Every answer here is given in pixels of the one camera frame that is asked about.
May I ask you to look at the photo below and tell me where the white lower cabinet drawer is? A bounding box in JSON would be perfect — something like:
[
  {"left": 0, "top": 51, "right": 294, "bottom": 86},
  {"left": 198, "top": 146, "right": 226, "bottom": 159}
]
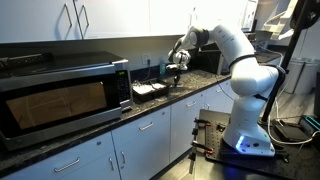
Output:
[{"left": 0, "top": 131, "right": 116, "bottom": 180}]

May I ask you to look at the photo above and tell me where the white trash bin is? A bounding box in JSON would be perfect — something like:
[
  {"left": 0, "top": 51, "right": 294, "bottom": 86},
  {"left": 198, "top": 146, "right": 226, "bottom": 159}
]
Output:
[{"left": 284, "top": 57, "right": 320, "bottom": 96}]

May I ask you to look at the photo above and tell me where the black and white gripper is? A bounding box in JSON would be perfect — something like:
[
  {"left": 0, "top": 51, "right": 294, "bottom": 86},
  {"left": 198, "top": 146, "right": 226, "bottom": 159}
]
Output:
[{"left": 165, "top": 62, "right": 189, "bottom": 86}]

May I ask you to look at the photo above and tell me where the black power supply box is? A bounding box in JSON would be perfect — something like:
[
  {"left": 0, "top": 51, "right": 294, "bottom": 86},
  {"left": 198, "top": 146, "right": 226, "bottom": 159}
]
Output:
[{"left": 273, "top": 122, "right": 313, "bottom": 143}]

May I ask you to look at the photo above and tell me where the stainless steel microwave oven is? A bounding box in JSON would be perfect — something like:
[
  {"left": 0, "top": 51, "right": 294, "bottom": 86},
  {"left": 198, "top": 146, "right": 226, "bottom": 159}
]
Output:
[{"left": 0, "top": 50, "right": 134, "bottom": 152}]

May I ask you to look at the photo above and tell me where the white cabinet door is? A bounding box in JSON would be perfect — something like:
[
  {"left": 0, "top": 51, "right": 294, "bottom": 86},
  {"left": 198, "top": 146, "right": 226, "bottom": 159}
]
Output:
[
  {"left": 111, "top": 106, "right": 173, "bottom": 180},
  {"left": 203, "top": 79, "right": 240, "bottom": 114},
  {"left": 58, "top": 151, "right": 122, "bottom": 180},
  {"left": 73, "top": 0, "right": 152, "bottom": 41},
  {"left": 0, "top": 0, "right": 83, "bottom": 45},
  {"left": 169, "top": 91, "right": 208, "bottom": 164},
  {"left": 148, "top": 0, "right": 196, "bottom": 37}
]

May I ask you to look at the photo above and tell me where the black power strip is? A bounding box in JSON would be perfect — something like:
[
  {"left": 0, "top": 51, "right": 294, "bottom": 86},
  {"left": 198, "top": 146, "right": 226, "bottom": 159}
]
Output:
[{"left": 0, "top": 52, "right": 54, "bottom": 70}]

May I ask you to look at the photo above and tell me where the silver drawer handle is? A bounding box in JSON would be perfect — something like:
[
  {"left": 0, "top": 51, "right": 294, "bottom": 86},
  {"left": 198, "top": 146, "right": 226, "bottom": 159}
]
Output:
[{"left": 53, "top": 156, "right": 82, "bottom": 174}]

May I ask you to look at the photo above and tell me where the white wall outlet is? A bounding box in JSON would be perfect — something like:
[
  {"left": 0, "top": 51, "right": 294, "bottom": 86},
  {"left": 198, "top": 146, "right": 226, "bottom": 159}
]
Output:
[{"left": 142, "top": 53, "right": 152, "bottom": 66}]

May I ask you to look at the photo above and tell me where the teal edged black case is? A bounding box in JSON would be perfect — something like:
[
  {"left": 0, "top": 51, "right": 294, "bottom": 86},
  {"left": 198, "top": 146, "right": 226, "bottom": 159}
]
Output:
[{"left": 299, "top": 114, "right": 320, "bottom": 136}]

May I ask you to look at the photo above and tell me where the black divided tray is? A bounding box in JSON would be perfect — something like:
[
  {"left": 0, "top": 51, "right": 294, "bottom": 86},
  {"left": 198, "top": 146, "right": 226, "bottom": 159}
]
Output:
[{"left": 131, "top": 78, "right": 171, "bottom": 104}]

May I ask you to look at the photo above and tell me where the white upper cabinet door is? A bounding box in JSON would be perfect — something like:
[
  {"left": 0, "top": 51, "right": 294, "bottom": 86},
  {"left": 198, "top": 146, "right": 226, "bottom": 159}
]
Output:
[
  {"left": 148, "top": 0, "right": 196, "bottom": 37},
  {"left": 73, "top": 0, "right": 152, "bottom": 41},
  {"left": 0, "top": 0, "right": 83, "bottom": 45}
]

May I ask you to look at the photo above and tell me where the teal soap bottle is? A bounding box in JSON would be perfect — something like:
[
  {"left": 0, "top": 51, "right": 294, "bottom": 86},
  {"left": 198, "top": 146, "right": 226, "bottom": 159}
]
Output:
[{"left": 159, "top": 59, "right": 167, "bottom": 76}]

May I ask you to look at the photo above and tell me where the black stand pole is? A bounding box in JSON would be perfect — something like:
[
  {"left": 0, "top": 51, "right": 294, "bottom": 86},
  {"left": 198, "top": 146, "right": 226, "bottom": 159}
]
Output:
[{"left": 259, "top": 0, "right": 320, "bottom": 124}]

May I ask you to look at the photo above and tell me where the white cable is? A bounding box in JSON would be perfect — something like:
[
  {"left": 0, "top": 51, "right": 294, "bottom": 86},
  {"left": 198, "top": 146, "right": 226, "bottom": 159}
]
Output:
[{"left": 265, "top": 78, "right": 320, "bottom": 146}]

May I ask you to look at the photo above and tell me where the white lower cabinet door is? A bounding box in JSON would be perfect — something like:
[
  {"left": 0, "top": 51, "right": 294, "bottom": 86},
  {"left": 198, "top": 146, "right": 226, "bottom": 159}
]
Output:
[
  {"left": 169, "top": 91, "right": 208, "bottom": 164},
  {"left": 203, "top": 79, "right": 240, "bottom": 114},
  {"left": 58, "top": 151, "right": 122, "bottom": 180},
  {"left": 111, "top": 106, "right": 173, "bottom": 180}
]

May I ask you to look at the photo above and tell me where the orange and black clamp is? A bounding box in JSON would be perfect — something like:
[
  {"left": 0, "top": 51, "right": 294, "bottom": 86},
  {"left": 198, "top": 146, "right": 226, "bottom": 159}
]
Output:
[
  {"left": 191, "top": 140, "right": 215, "bottom": 156},
  {"left": 194, "top": 117, "right": 214, "bottom": 128}
]

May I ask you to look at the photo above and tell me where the white angled bracket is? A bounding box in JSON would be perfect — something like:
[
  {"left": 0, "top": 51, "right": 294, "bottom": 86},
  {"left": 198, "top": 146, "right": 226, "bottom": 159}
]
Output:
[{"left": 263, "top": 0, "right": 300, "bottom": 42}]

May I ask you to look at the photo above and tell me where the silver upper cabinet handle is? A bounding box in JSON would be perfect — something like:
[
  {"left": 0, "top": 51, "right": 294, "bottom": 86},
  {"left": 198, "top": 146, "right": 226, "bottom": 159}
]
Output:
[
  {"left": 78, "top": 3, "right": 91, "bottom": 30},
  {"left": 187, "top": 7, "right": 198, "bottom": 27},
  {"left": 63, "top": 3, "right": 74, "bottom": 30}
]

